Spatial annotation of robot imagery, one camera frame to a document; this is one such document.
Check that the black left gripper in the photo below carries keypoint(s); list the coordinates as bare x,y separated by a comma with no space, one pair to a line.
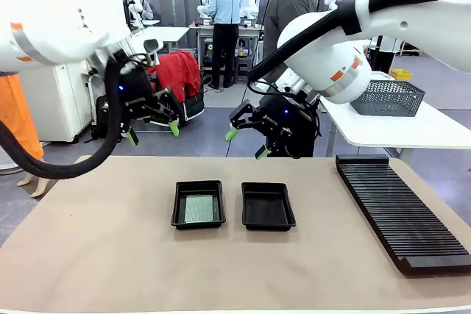
134,93

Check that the grey plastic stool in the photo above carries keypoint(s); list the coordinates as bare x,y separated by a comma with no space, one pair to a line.
244,69

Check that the mannequin with orange trousers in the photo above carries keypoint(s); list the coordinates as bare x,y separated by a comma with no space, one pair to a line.
14,115

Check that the man in blue shirt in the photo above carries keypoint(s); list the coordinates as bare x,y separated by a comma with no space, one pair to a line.
224,1

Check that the black plastic ESD tray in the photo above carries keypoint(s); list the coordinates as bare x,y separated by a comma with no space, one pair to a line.
268,207
198,189

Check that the person in grey jacket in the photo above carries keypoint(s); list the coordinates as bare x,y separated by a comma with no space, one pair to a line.
290,5

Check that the black slotted board rack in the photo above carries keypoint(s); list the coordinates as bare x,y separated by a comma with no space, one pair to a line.
404,218

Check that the black backpack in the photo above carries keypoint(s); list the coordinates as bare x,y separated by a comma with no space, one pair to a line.
100,115

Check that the dark green jacket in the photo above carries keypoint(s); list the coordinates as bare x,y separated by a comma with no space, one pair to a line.
195,104

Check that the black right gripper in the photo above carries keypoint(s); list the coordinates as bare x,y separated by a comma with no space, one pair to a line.
279,115

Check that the white office desk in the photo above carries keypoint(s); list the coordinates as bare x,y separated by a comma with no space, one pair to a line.
173,32

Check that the metal frame workbench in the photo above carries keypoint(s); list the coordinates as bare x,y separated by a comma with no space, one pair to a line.
250,34

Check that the grey plastic basket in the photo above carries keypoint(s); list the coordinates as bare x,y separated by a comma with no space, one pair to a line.
397,100

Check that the yellow box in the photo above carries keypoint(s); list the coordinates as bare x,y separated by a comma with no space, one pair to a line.
401,75

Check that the red jacket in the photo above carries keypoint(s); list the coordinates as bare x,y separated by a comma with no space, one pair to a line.
184,71

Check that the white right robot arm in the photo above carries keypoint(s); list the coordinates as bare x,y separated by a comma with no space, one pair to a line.
324,53

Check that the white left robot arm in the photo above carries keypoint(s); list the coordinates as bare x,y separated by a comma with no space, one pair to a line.
55,16

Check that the green perforated circuit board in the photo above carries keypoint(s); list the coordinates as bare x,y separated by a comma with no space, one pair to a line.
198,209

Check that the white cabinet with wooden top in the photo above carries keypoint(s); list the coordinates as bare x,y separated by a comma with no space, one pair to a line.
55,108

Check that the white rounded table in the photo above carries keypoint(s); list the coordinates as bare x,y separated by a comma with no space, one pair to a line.
404,130

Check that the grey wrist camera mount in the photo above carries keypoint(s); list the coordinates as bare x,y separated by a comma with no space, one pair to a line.
294,84

